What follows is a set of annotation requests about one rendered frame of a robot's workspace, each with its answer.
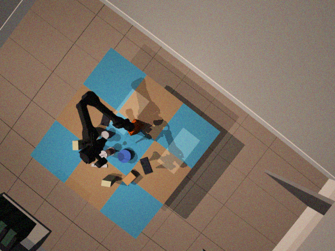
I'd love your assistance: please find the blue short cylinder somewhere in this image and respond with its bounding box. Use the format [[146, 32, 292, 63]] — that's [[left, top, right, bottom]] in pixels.
[[117, 149, 132, 163]]

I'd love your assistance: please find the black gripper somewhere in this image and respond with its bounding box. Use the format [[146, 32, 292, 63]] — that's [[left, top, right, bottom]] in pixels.
[[79, 143, 108, 168]]

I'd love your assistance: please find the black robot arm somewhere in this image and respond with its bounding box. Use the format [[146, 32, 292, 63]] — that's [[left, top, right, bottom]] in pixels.
[[76, 91, 135, 164]]

